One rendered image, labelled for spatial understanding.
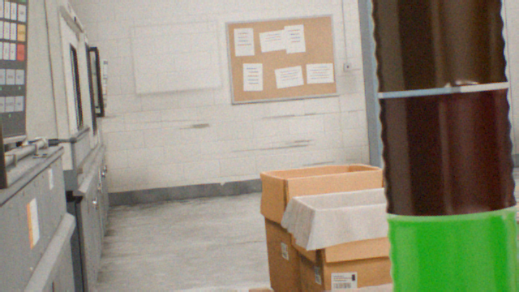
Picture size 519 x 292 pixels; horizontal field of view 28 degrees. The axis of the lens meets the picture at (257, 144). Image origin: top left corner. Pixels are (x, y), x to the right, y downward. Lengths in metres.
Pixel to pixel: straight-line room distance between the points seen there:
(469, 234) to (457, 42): 0.05
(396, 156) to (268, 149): 11.11
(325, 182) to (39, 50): 1.55
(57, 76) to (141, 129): 6.23
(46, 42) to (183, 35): 6.28
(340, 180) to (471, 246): 4.33
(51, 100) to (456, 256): 4.84
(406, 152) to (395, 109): 0.01
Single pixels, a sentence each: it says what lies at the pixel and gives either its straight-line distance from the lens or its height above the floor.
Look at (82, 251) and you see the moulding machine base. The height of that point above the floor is 0.41.
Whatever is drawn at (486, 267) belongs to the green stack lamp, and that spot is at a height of 1.07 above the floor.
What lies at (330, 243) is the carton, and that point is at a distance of 3.98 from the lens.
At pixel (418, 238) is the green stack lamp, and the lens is 0.29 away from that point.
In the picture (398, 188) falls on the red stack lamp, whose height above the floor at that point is 1.09.
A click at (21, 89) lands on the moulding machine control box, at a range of 1.54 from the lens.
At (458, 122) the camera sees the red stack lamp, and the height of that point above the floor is 1.11.
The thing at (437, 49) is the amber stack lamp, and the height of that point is 1.13.
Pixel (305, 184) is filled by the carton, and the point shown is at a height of 0.69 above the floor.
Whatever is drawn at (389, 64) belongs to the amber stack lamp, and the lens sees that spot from 0.29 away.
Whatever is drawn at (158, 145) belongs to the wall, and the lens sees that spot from 11.29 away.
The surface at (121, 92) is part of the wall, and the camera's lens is 11.28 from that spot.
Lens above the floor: 1.12
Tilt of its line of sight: 3 degrees down
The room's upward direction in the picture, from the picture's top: 5 degrees counter-clockwise
